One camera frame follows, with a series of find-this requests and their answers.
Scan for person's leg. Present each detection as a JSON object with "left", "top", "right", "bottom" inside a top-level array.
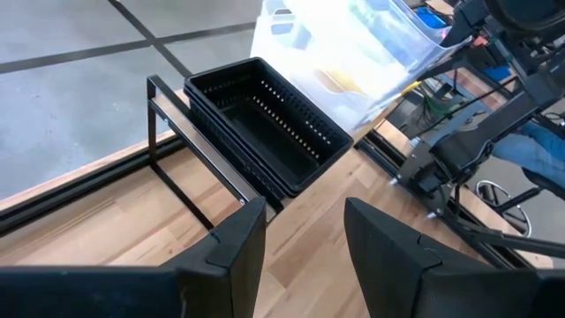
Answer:
[{"left": 492, "top": 121, "right": 565, "bottom": 178}]

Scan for green cable bundle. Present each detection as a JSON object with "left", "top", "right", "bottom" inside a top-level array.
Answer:
[{"left": 418, "top": 90, "right": 456, "bottom": 120}]

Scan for blue box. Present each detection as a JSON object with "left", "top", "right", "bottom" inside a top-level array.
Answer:
[{"left": 414, "top": 6, "right": 451, "bottom": 30}]

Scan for yellow slotted plastic basket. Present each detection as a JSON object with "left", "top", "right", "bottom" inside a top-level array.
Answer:
[{"left": 321, "top": 65, "right": 423, "bottom": 96}]

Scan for black office chair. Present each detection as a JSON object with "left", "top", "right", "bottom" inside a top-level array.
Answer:
[{"left": 476, "top": 167, "right": 565, "bottom": 238}]

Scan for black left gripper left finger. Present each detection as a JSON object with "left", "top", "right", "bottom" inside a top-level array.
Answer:
[{"left": 160, "top": 196, "right": 267, "bottom": 318}]

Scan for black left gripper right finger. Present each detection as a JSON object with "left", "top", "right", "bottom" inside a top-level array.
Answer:
[{"left": 343, "top": 196, "right": 485, "bottom": 318}]

